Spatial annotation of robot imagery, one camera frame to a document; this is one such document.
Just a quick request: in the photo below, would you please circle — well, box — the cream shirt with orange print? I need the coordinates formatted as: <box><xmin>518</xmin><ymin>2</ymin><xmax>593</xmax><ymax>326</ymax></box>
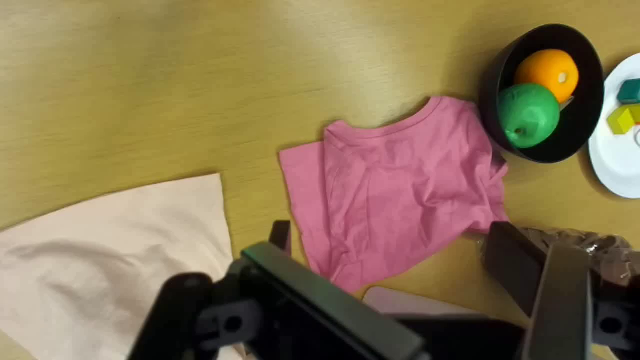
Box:
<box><xmin>0</xmin><ymin>173</ymin><xmax>237</xmax><ymax>360</ymax></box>

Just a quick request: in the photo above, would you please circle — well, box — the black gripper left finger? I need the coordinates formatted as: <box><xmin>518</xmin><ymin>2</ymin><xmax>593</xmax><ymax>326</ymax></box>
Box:
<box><xmin>129</xmin><ymin>218</ymin><xmax>429</xmax><ymax>360</ymax></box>

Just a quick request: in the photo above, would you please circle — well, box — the black bowl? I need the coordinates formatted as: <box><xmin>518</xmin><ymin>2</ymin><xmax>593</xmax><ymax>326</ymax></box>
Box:
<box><xmin>479</xmin><ymin>24</ymin><xmax>607</xmax><ymax>167</ymax></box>

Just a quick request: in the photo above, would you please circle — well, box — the orange toy fruit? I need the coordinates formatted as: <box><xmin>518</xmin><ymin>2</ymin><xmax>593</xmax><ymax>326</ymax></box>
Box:
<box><xmin>514</xmin><ymin>48</ymin><xmax>583</xmax><ymax>107</ymax></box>

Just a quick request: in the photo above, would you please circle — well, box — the green toy apple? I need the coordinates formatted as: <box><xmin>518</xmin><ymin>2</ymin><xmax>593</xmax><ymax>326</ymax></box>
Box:
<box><xmin>497</xmin><ymin>82</ymin><xmax>563</xmax><ymax>151</ymax></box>

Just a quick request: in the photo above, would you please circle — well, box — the pink shirt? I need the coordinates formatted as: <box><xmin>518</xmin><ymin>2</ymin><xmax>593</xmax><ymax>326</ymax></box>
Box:
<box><xmin>278</xmin><ymin>96</ymin><xmax>512</xmax><ymax>296</ymax></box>

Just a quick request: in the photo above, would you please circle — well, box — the yellow toy block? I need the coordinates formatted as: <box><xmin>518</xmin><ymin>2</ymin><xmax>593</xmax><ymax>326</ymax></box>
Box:
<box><xmin>607</xmin><ymin>104</ymin><xmax>640</xmax><ymax>137</ymax></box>

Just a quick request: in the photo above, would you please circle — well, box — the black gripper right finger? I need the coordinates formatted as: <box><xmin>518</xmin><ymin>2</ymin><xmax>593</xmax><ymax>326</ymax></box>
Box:
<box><xmin>489</xmin><ymin>221</ymin><xmax>640</xmax><ymax>360</ymax></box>

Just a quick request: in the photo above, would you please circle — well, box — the white round plate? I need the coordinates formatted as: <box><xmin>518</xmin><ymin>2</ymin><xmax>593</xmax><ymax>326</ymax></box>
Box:
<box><xmin>586</xmin><ymin>53</ymin><xmax>640</xmax><ymax>200</ymax></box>

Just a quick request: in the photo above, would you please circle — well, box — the clear bag of pasta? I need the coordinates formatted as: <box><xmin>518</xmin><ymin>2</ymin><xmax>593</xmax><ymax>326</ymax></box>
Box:
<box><xmin>518</xmin><ymin>226</ymin><xmax>640</xmax><ymax>289</ymax></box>

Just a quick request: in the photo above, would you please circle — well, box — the tall teal toy block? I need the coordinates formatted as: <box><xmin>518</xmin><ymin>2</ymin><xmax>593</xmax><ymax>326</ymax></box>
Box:
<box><xmin>616</xmin><ymin>79</ymin><xmax>640</xmax><ymax>107</ymax></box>

